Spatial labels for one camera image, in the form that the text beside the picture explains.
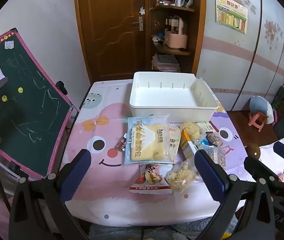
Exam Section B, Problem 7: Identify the clear bag of crumbly pastry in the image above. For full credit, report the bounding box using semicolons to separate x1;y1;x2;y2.
164;161;197;194

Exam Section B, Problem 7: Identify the blue yellow bread packet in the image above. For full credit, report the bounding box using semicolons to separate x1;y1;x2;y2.
124;115;174;165

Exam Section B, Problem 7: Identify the floral sliding wardrobe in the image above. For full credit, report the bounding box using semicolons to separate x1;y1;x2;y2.
197;0;284;112

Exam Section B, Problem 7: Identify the black chalkboard clamp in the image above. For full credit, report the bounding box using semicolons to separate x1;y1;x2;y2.
55;81;68;95

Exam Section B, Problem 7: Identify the dark red foil packet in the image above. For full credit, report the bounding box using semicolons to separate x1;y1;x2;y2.
117;134;129;152

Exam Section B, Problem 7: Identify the yellow pastry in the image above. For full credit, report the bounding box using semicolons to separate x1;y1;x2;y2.
179;121;206;140

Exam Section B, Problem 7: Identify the wall poster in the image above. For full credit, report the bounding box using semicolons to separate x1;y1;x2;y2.
215;0;248;34

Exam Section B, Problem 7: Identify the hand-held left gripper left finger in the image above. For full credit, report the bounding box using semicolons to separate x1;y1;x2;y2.
8;149;92;240

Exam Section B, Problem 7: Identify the small plush toy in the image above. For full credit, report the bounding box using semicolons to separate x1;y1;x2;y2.
151;31;166;44

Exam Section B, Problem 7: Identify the metal door handle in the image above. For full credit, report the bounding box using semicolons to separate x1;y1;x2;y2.
132;16;144;32

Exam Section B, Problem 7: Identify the wooden door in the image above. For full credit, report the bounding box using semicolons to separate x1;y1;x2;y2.
73;0;150;84

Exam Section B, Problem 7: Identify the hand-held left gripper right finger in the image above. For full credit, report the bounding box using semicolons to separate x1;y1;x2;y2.
194;149;276;240

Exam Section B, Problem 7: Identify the pink framed chalkboard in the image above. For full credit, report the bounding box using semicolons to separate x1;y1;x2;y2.
0;28;74;179

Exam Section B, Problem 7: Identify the white plastic bin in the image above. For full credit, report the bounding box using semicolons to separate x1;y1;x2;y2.
129;71;219;123

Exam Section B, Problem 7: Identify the stack of folded cloths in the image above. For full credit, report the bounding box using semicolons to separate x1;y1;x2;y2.
151;53;181;72

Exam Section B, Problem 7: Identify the blue plush pillow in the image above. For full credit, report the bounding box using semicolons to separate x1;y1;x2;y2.
249;95;274;124

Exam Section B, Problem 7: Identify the clear printed snack packet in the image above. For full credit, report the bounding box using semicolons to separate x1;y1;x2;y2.
203;146;227;170

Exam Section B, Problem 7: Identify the clear nut candy packet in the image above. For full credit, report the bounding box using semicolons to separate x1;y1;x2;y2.
207;132;222;147

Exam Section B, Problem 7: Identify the yellow snack packet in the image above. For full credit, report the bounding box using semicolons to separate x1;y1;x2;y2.
179;131;199;159

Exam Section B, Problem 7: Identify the cartoon printed tablecloth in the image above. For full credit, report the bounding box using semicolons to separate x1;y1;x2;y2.
59;79;251;228

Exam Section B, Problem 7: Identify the pink plastic stool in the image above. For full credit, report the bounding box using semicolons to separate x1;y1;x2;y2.
248;112;267;132

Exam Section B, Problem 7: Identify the pink storage basket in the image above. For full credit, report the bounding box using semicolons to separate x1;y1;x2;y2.
164;15;188;49

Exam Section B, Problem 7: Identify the wooden bed post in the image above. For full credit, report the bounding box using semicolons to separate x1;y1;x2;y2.
247;144;261;160

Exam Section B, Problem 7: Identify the white pillow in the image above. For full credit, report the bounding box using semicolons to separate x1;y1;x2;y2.
259;127;284;178

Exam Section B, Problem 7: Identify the white green biscuit packet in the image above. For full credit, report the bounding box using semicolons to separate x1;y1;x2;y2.
166;124;182;163

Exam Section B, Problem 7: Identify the wooden corner shelf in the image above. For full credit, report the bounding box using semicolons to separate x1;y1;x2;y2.
144;0;207;74

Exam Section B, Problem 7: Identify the red white snack packet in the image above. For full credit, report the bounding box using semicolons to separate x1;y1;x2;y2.
129;164;172;195

